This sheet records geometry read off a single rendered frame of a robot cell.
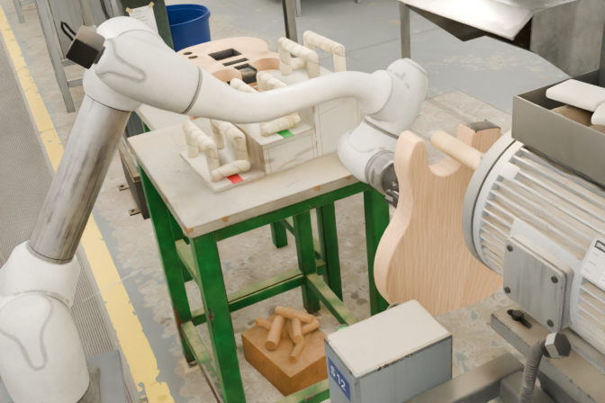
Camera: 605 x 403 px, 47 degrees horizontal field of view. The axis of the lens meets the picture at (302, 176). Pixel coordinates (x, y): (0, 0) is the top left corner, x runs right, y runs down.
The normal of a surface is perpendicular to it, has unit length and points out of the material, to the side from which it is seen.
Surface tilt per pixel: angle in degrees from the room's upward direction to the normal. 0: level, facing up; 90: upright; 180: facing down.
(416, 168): 92
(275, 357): 0
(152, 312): 0
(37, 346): 70
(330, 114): 90
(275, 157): 90
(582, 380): 0
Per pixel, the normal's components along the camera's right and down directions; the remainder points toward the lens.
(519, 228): -0.88, -0.02
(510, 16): -0.62, -0.51
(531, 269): -0.89, 0.29
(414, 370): 0.44, 0.40
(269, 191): -0.10, -0.87
